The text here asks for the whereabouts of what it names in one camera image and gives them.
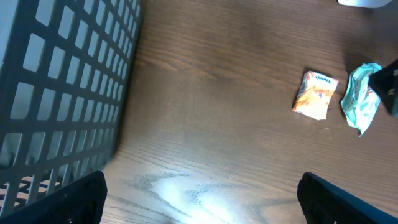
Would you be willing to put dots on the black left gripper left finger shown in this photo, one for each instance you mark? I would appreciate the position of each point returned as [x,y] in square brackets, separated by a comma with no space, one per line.
[80,202]

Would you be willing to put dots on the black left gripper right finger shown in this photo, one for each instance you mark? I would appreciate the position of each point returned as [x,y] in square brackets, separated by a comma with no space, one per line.
[323,202]

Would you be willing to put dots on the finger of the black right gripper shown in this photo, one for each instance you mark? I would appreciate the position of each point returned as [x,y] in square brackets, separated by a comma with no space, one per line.
[384,83]

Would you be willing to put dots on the green flushable wipes pack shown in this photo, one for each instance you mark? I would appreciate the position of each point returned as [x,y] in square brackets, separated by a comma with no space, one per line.
[360,102]

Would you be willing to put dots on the orange tissue pack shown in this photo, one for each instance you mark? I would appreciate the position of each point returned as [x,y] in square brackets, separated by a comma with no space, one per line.
[314,95]

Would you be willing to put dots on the white barcode scanner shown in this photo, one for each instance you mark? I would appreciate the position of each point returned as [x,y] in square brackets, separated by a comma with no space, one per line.
[370,4]

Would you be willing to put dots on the grey plastic mesh basket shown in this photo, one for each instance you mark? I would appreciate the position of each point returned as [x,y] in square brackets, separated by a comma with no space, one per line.
[65,67]

